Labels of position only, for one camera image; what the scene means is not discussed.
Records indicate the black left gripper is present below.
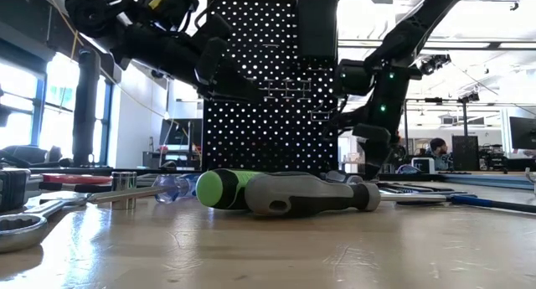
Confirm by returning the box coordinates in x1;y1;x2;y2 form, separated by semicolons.
109;13;264;105

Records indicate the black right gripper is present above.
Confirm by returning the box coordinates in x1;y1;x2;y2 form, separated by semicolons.
351;106;404;181

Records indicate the grey black screwdriver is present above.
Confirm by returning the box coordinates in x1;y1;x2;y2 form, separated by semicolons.
244;171;453;218

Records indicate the green black screwdriver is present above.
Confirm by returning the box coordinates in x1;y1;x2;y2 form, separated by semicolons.
195;168;269;210

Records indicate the clear blue handled screwdriver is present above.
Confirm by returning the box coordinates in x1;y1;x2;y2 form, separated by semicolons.
85;173;201;205

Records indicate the chrome socket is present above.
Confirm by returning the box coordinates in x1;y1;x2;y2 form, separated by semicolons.
110;170;139;211

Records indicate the black tape measure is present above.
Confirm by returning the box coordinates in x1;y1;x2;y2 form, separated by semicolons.
0;167;114;214

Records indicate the silver combination wrench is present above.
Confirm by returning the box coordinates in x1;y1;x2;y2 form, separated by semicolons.
0;195;91;255

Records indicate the white container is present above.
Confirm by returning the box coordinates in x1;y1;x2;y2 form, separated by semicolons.
411;157;436;175

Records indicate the person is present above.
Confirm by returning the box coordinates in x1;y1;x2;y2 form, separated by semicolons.
425;137;454;172

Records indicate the metal screwdriver holder rack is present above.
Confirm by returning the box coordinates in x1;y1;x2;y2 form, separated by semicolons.
246;77;314;102

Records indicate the black perforated computer tower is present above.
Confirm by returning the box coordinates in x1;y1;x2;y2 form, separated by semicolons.
451;134;481;172

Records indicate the black computer monitor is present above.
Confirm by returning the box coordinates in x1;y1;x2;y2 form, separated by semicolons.
158;117;204;147
508;116;536;151

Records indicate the black pegboard bin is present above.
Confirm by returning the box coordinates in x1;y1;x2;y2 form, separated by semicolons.
295;0;341;60

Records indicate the black metal pegboard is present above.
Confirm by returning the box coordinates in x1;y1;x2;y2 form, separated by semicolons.
202;0;341;176

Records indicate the black ceiling track light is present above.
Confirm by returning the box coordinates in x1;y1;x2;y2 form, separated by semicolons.
457;90;482;105
417;53;452;76

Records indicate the black bag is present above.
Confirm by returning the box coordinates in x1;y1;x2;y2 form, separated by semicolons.
0;144;64;169

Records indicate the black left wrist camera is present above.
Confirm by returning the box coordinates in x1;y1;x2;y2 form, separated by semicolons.
137;0;200;30

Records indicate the small wire pegboard hook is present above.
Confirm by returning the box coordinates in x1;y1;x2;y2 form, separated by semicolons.
309;106;336;123

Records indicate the blue T-handle hex key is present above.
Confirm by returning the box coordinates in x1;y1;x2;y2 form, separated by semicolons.
393;191;536;215

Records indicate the black upright post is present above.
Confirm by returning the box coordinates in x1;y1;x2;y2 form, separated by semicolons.
71;49;102;168

